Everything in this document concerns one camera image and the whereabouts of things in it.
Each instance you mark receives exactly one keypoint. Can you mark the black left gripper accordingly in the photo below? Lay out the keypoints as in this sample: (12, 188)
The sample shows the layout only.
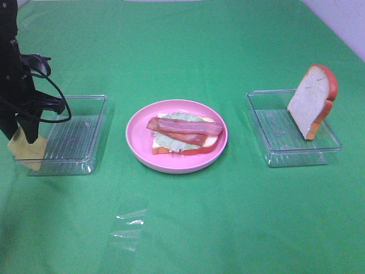
(22, 103)

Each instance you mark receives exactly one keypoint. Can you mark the leaning toy bread slice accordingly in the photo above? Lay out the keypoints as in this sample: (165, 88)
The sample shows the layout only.
(313, 99)

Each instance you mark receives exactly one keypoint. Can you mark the clear plastic tray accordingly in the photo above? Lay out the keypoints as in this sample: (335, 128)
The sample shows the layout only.
(278, 136)
(72, 146)

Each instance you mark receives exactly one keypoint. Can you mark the clear left plastic tray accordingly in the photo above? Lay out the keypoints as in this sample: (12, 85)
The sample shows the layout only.
(72, 146)

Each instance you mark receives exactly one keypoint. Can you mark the curved toy bacon strip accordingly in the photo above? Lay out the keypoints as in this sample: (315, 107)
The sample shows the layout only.
(197, 139)

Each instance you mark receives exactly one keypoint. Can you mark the green tablecloth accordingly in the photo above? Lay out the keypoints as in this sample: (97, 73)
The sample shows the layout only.
(236, 216)

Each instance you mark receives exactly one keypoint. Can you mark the toy bread slice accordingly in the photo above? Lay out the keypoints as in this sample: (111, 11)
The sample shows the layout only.
(313, 99)
(211, 141)

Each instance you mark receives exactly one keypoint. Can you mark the clear right plastic tray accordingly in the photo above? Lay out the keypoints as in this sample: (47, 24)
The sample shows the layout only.
(278, 136)

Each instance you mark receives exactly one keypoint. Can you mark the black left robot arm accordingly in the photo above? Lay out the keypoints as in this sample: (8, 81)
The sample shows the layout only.
(17, 65)

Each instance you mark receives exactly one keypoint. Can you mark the toy lettuce leaf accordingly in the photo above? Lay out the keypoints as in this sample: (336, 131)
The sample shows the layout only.
(162, 144)

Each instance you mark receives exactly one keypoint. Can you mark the pink round plate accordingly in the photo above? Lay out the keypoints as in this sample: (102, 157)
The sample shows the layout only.
(140, 139)

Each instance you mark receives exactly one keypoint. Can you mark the yellow toy cheese slice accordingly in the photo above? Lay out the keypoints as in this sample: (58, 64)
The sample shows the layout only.
(29, 154)

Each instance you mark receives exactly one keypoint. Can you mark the clear plastic film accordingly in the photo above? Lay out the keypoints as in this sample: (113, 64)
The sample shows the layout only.
(126, 230)

